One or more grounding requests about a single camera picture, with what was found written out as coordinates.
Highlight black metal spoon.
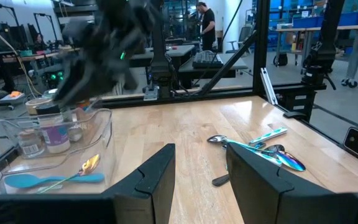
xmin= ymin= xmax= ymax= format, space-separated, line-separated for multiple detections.
xmin=211 ymin=174 xmax=231 ymax=187

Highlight orange and white object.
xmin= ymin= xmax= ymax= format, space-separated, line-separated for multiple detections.
xmin=0 ymin=90 xmax=26 ymax=105

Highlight black backlit keyboard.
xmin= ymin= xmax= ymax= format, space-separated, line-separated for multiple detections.
xmin=192 ymin=50 xmax=224 ymax=69

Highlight grey desk top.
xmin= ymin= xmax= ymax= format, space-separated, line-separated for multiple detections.
xmin=129 ymin=44 xmax=196 ymax=68

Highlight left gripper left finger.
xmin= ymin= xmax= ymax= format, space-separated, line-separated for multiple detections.
xmin=0 ymin=143 xmax=176 ymax=224

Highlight silver aluminium strip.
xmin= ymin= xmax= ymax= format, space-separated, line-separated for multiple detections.
xmin=259 ymin=67 xmax=278 ymax=106

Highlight blue storage bin shelf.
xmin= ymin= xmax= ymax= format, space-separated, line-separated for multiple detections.
xmin=270 ymin=0 xmax=358 ymax=29

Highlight rainbow iridescent metal spoon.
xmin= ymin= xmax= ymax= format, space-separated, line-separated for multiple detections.
xmin=264 ymin=146 xmax=306 ymax=172

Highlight dark-lid purple-label jar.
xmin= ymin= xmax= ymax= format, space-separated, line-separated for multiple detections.
xmin=37 ymin=104 xmax=71 ymax=154

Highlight black box white labels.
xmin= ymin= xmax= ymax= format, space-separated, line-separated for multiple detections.
xmin=283 ymin=90 xmax=318 ymax=121

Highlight long clear plastic bin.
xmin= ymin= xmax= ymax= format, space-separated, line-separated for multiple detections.
xmin=0 ymin=108 xmax=117 ymax=195

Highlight person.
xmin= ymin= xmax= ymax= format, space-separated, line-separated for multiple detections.
xmin=196 ymin=1 xmax=217 ymax=52
xmin=32 ymin=32 xmax=48 ymax=52

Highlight grey office chair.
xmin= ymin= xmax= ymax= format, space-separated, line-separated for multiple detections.
xmin=225 ymin=24 xmax=253 ymax=55

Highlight teal white patterned utensil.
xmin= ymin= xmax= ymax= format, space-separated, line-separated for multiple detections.
xmin=249 ymin=127 xmax=288 ymax=146

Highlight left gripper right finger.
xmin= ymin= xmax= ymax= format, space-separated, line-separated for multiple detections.
xmin=226 ymin=142 xmax=358 ymax=224

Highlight black computer case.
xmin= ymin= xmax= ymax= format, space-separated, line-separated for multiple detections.
xmin=44 ymin=70 xmax=65 ymax=90

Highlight grey keyboard tray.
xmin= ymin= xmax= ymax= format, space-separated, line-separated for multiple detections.
xmin=178 ymin=51 xmax=249 ymax=90

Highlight yellow hanging cable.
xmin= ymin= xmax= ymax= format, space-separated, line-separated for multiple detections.
xmin=0 ymin=17 xmax=43 ymax=97

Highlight gold iridescent metal spoon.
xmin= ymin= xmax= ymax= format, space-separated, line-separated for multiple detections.
xmin=37 ymin=154 xmax=101 ymax=194

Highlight white-lid clear spice bottle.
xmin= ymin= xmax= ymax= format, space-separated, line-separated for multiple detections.
xmin=17 ymin=128 xmax=45 ymax=159

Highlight wooden table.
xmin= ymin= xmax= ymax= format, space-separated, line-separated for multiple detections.
xmin=275 ymin=24 xmax=358 ymax=68

